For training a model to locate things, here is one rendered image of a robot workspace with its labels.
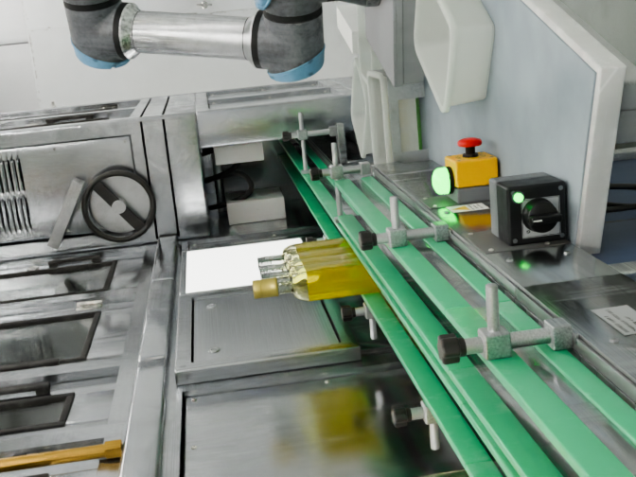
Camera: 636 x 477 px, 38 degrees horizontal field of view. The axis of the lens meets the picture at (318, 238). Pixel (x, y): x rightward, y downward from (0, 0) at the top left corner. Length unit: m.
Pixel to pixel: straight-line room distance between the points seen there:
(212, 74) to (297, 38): 3.68
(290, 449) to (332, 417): 0.12
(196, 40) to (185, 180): 0.93
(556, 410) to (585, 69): 0.50
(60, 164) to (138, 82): 2.74
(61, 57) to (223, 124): 2.88
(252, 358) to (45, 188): 1.28
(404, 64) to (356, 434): 0.70
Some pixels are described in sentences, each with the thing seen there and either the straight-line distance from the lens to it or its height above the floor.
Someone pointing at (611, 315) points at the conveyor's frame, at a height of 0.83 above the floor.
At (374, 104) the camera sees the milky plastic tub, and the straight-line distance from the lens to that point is 2.13.
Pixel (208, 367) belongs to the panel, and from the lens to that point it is 1.70.
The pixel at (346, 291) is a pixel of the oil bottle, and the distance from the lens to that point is 1.68.
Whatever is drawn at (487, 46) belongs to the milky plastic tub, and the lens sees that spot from 1.51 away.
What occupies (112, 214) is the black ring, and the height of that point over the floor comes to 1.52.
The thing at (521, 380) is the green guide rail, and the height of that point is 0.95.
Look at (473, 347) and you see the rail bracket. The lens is 0.92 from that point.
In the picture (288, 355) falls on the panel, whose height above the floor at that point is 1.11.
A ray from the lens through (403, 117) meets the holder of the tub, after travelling 1.99.
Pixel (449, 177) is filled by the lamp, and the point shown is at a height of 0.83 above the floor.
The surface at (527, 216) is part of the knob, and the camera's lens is 1.23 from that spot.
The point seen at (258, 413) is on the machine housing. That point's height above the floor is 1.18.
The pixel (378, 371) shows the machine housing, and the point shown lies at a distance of 1.71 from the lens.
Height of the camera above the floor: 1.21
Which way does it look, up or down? 6 degrees down
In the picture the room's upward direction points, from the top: 97 degrees counter-clockwise
